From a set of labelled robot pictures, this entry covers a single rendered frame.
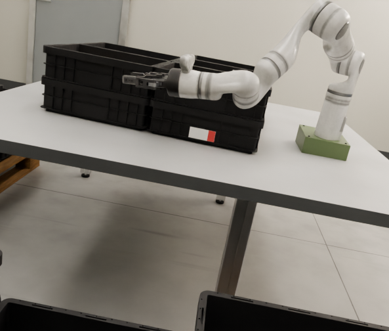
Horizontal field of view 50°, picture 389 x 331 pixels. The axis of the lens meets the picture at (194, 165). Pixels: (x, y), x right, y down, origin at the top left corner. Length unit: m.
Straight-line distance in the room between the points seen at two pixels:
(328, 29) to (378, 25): 3.75
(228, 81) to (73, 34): 4.02
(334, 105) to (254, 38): 3.16
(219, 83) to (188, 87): 0.08
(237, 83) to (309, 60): 3.76
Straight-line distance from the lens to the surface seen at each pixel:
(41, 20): 5.14
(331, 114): 1.65
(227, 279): 1.34
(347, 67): 1.62
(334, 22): 1.22
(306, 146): 1.64
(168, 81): 1.11
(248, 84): 1.06
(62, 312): 0.96
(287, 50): 1.15
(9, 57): 5.37
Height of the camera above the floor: 1.09
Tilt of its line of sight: 19 degrees down
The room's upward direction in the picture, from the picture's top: 10 degrees clockwise
